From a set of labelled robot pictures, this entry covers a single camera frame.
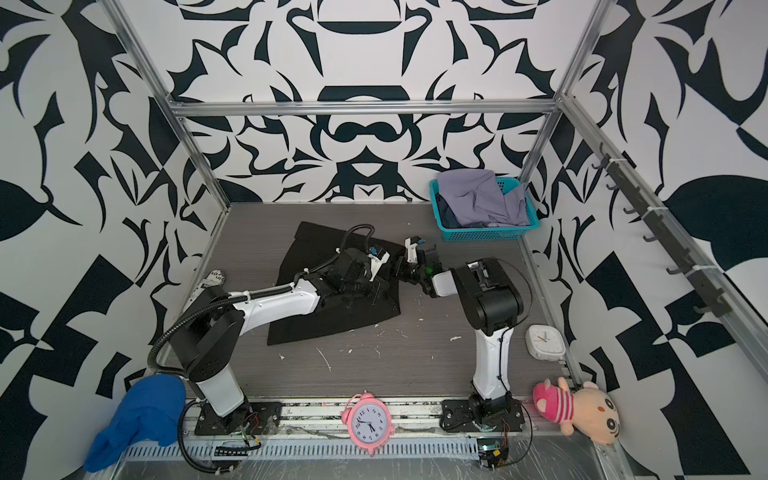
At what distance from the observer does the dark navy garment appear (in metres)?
1.06

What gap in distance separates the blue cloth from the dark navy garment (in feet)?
2.94

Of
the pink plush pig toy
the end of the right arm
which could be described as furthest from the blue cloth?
the pink plush pig toy

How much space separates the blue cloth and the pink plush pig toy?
0.86 metres

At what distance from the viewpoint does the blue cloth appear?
681 millimetres

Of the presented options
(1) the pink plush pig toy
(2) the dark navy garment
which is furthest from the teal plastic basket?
(1) the pink plush pig toy
